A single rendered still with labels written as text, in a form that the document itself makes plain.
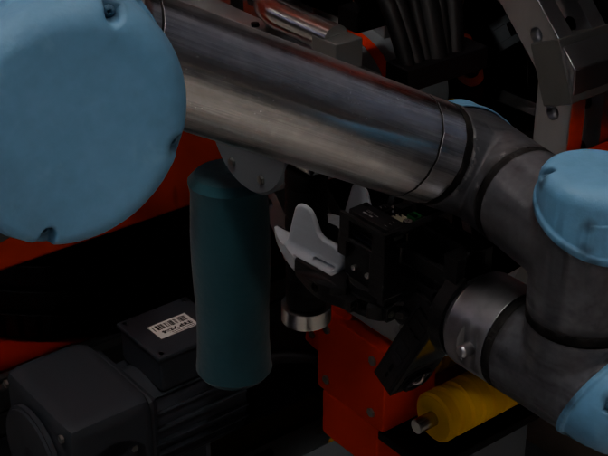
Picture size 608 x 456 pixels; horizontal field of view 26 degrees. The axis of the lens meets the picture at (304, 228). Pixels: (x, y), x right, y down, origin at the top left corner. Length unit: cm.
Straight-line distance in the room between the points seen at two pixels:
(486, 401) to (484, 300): 52
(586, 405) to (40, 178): 43
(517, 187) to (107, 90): 37
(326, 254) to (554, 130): 24
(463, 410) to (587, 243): 62
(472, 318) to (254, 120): 23
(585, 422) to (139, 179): 39
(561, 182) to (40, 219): 36
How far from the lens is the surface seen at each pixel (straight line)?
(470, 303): 94
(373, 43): 129
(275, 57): 81
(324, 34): 105
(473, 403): 144
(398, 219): 102
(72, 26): 57
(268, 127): 82
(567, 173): 84
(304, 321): 113
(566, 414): 89
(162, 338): 171
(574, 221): 83
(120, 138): 60
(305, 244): 106
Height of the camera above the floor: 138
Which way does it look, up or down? 29 degrees down
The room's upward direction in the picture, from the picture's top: straight up
